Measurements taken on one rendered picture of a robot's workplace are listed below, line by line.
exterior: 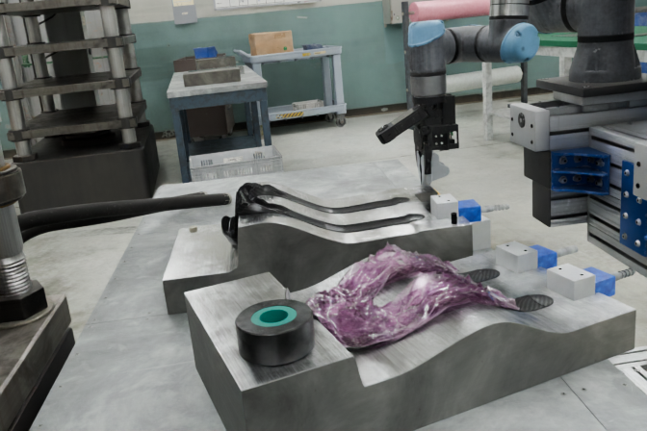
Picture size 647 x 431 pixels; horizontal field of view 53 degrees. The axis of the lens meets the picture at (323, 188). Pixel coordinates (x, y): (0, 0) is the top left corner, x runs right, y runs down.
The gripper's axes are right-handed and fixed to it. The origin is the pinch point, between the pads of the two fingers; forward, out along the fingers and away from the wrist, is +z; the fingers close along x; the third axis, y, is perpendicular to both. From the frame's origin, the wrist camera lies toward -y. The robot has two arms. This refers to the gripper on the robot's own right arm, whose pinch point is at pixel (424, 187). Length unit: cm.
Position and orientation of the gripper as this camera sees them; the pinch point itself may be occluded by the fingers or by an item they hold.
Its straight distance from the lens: 144.6
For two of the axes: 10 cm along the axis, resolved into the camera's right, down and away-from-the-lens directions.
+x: -1.1, -2.5, 9.6
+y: 9.9, -1.1, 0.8
